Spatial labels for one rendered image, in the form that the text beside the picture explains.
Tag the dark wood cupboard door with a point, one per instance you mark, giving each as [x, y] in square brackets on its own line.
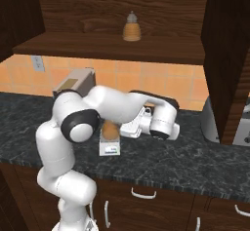
[146, 220]
[22, 196]

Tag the honey bottle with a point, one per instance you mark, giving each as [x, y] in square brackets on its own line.
[132, 30]

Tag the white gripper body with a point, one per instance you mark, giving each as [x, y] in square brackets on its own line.
[133, 131]

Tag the white wall outlet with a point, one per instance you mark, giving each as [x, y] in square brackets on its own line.
[37, 63]

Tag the dark wood open cabinet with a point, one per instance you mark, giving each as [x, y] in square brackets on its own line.
[107, 48]

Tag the white digital scale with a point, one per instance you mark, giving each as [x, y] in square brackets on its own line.
[109, 148]

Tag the white countertop appliance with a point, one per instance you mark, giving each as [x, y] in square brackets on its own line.
[210, 121]

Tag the dark wood cabinet door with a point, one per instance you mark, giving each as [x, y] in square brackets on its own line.
[228, 56]
[19, 20]

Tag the dark wood drawer front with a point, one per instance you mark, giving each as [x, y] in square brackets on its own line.
[169, 196]
[224, 215]

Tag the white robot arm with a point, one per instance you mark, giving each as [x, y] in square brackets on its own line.
[55, 144]

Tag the brown round object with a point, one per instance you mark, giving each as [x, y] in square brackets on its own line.
[110, 131]

